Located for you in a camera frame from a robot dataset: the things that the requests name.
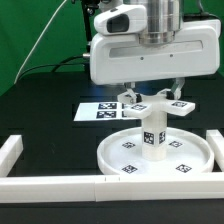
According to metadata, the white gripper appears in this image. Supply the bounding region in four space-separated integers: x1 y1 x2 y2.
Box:
90 19 221 104

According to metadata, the white rod part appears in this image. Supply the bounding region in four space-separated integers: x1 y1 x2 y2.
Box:
117 89 195 119

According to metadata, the white round table top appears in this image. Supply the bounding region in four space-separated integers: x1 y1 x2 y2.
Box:
97 127 214 177

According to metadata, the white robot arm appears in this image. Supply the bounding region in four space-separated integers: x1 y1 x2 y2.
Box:
90 0 221 99

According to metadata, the white paper marker sheet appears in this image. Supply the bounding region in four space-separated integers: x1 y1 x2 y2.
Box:
74 102 129 121

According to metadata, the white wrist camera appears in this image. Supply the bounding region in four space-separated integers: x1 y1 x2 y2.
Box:
94 4 147 35

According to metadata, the white front frame bar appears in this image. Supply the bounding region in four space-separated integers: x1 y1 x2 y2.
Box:
0 172 224 203

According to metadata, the black cable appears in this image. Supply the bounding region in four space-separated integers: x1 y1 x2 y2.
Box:
16 55 88 83

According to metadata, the black camera stand pole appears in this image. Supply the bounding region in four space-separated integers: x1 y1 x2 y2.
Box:
71 0 100 57

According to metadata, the white cable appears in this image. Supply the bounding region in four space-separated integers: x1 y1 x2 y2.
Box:
13 0 69 85

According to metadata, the white left frame bar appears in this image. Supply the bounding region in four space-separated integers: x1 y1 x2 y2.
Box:
0 135 23 178

